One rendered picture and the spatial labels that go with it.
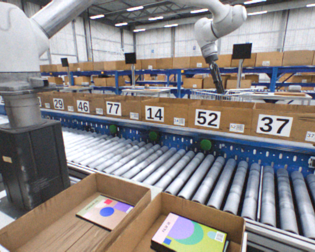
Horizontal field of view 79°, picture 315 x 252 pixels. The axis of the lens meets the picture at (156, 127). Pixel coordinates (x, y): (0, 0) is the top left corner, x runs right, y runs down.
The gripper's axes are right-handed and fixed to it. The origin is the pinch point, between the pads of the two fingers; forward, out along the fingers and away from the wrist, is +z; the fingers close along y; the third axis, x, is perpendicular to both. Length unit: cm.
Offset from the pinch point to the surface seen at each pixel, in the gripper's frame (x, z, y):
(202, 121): -16.5, 17.2, 0.4
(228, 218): 7, 38, 70
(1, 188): -254, 32, 44
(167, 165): -32, 33, 33
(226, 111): -0.1, 14.7, 0.3
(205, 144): -16.4, 31.2, 8.1
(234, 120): 3.2, 21.3, 0.2
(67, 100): -144, -35, 0
